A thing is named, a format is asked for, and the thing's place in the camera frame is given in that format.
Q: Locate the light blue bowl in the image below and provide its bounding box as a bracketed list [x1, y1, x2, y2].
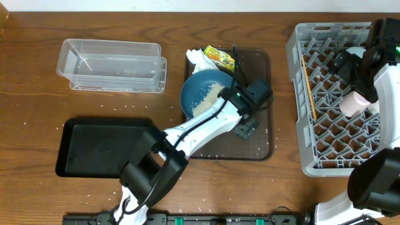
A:
[346, 47, 366, 58]

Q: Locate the pink cup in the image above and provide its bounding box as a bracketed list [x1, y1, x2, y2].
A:
[339, 91, 371, 118]

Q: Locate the pile of white rice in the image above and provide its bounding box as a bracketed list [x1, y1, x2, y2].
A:
[192, 83, 225, 117]

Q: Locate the dark blue plate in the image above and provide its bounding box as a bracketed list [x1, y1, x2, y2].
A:
[180, 70, 233, 119]

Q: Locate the wooden chopstick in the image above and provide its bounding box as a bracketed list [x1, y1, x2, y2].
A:
[302, 54, 317, 121]

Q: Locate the white tissue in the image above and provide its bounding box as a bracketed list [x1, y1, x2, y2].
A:
[186, 49, 219, 74]

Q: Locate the cream white cup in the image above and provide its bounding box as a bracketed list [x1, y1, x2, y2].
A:
[367, 101, 379, 114]

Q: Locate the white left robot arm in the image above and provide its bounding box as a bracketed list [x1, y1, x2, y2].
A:
[113, 80, 273, 224]

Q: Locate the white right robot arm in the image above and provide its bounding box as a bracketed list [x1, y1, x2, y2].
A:
[311, 17, 399, 224]

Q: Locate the grey dishwasher rack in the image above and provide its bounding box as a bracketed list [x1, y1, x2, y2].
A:
[286, 22, 380, 177]

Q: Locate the dark brown serving tray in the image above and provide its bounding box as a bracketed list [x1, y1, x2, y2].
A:
[191, 48, 274, 161]

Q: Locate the yellow green snack wrapper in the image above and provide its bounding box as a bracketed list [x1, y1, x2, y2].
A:
[203, 45, 235, 72]

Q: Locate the clear plastic bin lid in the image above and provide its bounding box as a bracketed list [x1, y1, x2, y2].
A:
[69, 57, 167, 93]

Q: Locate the clear plastic bin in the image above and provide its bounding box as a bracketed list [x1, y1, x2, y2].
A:
[56, 39, 167, 93]

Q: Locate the black flat bin tray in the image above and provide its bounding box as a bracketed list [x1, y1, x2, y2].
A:
[55, 117, 153, 179]

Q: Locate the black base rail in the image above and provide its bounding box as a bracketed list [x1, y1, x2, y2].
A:
[62, 213, 301, 225]

